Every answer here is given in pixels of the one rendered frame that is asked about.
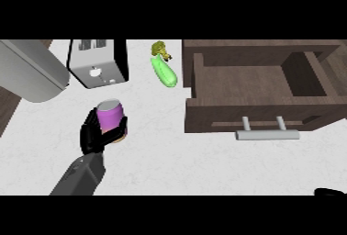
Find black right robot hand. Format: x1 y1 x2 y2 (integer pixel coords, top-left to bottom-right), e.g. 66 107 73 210
312 187 347 196

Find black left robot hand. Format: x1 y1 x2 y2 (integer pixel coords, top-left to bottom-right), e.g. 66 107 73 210
78 107 128 156

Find purple can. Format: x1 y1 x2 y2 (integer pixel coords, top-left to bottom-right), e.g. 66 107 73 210
94 98 128 144

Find open brown wooden drawer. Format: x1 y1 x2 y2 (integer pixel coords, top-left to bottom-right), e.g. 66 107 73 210
182 51 347 134

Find silver toaster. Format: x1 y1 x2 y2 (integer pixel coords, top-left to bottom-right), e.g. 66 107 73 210
66 39 129 90

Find large grey rounded appliance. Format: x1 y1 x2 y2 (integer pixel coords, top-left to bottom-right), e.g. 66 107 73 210
0 39 72 104

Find green cucumber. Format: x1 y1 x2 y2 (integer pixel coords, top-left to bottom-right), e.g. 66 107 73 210
149 55 178 88

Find yellow-green broccoli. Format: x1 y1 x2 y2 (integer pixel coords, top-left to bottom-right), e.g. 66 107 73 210
150 40 174 62

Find brown wooden cabinet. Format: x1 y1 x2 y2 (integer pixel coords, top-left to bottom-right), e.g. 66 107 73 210
181 39 347 89

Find grey metal drawer handle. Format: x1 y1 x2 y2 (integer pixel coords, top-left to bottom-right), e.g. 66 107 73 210
234 116 301 141

